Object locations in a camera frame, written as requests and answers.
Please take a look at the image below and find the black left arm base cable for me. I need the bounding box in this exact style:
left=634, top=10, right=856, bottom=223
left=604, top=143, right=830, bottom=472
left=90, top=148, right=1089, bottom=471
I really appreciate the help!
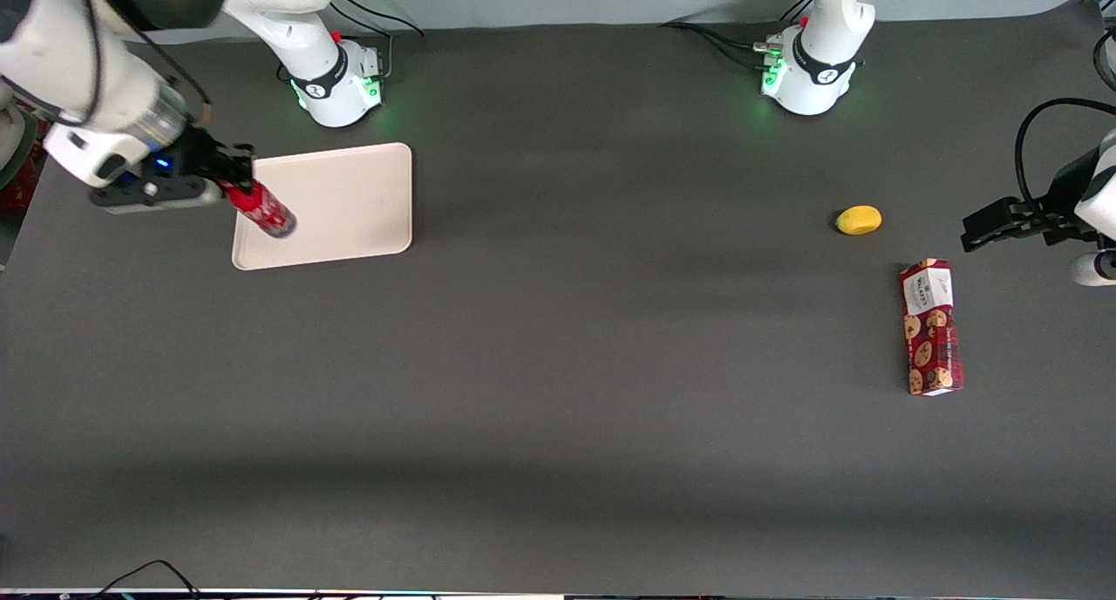
left=657, top=0, right=816, bottom=71

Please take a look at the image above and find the black cable at table edge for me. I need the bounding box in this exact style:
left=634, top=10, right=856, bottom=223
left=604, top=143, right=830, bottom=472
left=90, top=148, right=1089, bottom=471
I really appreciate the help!
left=83, top=559, right=203, bottom=600

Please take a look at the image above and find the black left wrist cable loop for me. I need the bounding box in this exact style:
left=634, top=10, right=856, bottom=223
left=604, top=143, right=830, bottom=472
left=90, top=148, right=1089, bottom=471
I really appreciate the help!
left=1014, top=98, right=1116, bottom=213

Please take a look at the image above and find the black arm base cable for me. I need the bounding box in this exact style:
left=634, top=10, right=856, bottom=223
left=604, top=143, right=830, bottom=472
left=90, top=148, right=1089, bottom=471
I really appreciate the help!
left=657, top=0, right=816, bottom=71
left=277, top=0, right=425, bottom=85

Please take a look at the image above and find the yellow lemon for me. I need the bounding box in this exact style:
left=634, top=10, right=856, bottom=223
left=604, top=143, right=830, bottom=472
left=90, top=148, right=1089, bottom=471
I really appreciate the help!
left=835, top=205, right=883, bottom=236

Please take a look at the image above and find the black right arm base cable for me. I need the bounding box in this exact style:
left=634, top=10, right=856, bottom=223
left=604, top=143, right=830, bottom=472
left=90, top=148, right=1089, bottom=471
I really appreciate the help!
left=277, top=0, right=425, bottom=85

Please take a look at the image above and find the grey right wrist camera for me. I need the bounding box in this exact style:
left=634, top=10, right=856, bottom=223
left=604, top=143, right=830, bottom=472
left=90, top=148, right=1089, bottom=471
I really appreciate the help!
left=87, top=174, right=226, bottom=215

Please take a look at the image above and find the red cookie box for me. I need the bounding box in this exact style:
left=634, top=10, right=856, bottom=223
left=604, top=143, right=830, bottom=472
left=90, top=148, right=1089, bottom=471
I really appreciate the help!
left=899, top=258, right=965, bottom=397

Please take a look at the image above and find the black cable beside table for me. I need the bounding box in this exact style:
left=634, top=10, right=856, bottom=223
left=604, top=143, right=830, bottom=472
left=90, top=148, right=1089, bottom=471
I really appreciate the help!
left=1093, top=28, right=1116, bottom=93

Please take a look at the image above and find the red coke bottle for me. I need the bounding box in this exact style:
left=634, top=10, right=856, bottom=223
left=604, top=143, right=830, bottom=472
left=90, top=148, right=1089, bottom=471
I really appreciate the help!
left=220, top=180, right=298, bottom=239

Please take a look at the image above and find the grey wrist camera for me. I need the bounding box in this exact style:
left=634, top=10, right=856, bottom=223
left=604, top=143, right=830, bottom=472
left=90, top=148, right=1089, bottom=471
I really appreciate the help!
left=87, top=174, right=226, bottom=215
left=1072, top=249, right=1116, bottom=287

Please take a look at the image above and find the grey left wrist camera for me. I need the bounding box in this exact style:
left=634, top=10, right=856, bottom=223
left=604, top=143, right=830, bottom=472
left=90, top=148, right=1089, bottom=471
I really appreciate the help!
left=1072, top=249, right=1116, bottom=287

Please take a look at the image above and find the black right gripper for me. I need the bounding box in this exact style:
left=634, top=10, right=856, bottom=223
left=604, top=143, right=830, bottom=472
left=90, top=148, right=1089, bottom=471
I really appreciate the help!
left=139, top=127, right=255, bottom=193

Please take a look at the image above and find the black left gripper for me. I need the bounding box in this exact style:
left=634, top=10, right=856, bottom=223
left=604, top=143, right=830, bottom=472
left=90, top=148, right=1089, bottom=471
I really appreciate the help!
left=962, top=147, right=1103, bottom=253

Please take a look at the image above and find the beige plastic tray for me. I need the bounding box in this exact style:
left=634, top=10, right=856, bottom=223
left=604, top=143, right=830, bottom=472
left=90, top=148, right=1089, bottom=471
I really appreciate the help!
left=231, top=142, right=414, bottom=271

